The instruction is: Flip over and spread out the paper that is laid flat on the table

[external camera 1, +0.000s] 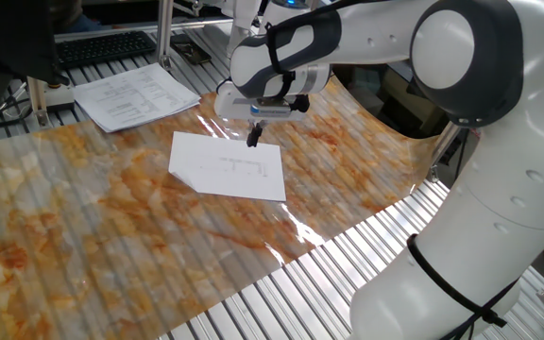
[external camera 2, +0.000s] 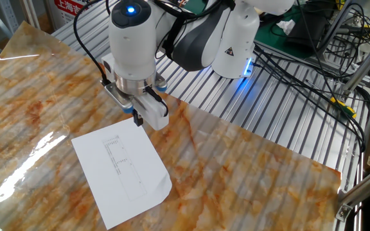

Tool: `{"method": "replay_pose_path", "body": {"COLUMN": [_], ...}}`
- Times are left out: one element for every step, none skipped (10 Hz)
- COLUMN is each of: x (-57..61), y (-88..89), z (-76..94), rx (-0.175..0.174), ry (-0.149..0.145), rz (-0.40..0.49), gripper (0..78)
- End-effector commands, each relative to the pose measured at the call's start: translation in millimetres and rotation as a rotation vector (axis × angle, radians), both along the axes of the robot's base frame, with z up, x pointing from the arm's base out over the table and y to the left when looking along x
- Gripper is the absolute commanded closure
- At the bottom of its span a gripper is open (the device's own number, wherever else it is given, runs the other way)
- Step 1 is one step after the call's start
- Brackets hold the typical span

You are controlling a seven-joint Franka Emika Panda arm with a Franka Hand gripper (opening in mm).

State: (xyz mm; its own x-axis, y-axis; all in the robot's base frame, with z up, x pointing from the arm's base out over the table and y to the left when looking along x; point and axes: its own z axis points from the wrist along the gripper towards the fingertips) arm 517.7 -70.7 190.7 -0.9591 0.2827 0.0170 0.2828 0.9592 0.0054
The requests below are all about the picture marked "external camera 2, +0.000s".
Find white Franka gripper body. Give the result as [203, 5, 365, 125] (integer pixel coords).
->
[100, 53, 170, 131]

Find white printed paper sheet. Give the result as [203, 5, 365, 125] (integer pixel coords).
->
[71, 117, 173, 230]

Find orange marble pattern mat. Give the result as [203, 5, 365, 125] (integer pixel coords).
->
[0, 21, 342, 231]

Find white board with red sign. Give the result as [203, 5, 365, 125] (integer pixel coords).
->
[47, 0, 100, 29]

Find green mat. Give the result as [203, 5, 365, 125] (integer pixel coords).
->
[184, 0, 314, 60]

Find pale wooden slats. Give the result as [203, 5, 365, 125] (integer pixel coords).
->
[19, 0, 41, 30]

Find crumpled white tissue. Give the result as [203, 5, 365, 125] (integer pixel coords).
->
[276, 19, 297, 35]

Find black device box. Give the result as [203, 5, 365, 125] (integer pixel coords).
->
[284, 9, 330, 54]

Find aluminium profile strut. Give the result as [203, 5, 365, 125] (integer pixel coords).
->
[319, 0, 356, 58]
[342, 35, 370, 94]
[335, 166, 370, 222]

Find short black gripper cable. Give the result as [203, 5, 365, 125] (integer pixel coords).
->
[145, 85, 170, 117]

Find silver camera with blue caps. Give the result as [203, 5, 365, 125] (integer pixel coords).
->
[103, 81, 135, 115]

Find long black camera cable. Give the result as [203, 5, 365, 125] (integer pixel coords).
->
[73, 0, 112, 87]

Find black cable bundle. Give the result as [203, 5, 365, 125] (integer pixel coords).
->
[252, 0, 370, 153]

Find grey perforated metal post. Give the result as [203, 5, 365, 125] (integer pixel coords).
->
[0, 0, 21, 35]

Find yellow handled screwdriver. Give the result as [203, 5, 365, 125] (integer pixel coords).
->
[305, 79, 358, 119]

